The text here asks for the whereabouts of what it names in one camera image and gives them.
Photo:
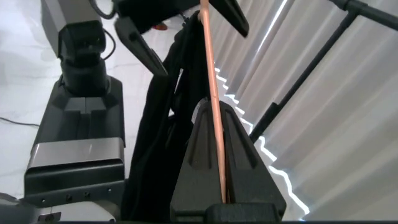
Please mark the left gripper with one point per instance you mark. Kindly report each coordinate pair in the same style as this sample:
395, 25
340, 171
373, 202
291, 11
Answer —
149, 12

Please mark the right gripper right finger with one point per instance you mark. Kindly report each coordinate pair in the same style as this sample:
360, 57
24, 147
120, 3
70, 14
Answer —
248, 180

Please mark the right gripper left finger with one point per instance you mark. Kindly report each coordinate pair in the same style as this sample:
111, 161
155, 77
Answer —
196, 174

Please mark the black short-sleeved shirt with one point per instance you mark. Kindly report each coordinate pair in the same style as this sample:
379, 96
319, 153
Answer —
155, 140

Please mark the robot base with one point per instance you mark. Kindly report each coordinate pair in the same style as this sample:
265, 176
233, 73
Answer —
74, 180

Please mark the black clothes rack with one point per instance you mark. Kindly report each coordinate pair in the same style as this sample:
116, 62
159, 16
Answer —
267, 119

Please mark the white curtain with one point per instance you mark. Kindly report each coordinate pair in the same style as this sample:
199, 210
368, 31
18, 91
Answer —
326, 124

